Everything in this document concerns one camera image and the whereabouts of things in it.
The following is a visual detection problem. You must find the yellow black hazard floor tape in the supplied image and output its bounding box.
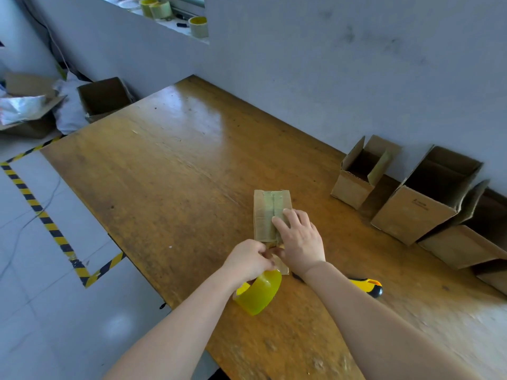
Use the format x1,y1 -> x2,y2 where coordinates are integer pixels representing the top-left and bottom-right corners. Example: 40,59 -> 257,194
0,135 -> 126,289

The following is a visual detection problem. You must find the dark open cardboard box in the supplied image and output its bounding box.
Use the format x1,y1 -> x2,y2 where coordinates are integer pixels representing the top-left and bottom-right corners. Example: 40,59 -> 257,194
77,77 -> 136,124

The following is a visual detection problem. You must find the thin grey floor cable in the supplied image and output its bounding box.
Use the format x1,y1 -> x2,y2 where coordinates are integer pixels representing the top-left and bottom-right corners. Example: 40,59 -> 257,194
0,176 -> 63,281

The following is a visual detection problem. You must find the yellow clear tape roll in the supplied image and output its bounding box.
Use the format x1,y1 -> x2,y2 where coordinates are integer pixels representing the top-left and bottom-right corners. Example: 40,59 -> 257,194
232,268 -> 283,316

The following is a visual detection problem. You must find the small open cardboard box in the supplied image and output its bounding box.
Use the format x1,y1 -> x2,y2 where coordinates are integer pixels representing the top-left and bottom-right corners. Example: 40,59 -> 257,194
330,135 -> 402,210

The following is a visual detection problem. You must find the white plastic bag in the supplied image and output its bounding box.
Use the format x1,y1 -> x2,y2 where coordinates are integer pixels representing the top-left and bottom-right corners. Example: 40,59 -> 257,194
52,72 -> 94,136

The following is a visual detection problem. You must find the small taped cardboard box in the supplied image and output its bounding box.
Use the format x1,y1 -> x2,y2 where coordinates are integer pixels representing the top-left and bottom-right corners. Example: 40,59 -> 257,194
253,189 -> 294,276

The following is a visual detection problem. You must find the person's left hand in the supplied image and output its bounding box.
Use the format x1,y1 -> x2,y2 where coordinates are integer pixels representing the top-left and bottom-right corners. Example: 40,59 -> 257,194
221,239 -> 277,282

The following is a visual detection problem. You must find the medium open cardboard box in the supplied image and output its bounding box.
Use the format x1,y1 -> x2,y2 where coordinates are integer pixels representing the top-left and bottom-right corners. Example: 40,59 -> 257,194
371,145 -> 484,246

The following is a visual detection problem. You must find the silver plastic bag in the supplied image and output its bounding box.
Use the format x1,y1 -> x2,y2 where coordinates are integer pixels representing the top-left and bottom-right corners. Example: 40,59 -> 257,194
0,94 -> 47,127

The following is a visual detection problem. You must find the black wall cable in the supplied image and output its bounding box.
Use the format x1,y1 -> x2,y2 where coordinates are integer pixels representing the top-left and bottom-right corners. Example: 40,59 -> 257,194
22,0 -> 70,77

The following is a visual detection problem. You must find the person's right hand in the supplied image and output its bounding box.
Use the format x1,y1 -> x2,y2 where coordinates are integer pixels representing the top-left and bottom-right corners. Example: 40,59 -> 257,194
271,208 -> 326,278

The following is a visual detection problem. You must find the person's right forearm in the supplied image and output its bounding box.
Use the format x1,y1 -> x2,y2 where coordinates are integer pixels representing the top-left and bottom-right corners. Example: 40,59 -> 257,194
300,261 -> 483,380

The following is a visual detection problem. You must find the yellow black utility knife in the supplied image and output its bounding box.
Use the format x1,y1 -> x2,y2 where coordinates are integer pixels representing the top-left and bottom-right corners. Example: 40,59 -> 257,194
292,272 -> 383,300

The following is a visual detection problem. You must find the cardboard box with flaps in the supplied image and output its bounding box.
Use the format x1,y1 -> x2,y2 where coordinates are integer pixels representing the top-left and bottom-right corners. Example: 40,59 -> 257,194
0,72 -> 67,139

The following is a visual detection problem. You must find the large open cardboard box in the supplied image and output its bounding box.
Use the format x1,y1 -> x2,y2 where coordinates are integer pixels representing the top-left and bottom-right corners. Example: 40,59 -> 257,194
417,179 -> 507,270

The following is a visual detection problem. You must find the person's left forearm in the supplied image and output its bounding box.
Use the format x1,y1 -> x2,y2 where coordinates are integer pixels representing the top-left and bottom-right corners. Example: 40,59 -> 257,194
102,268 -> 254,380

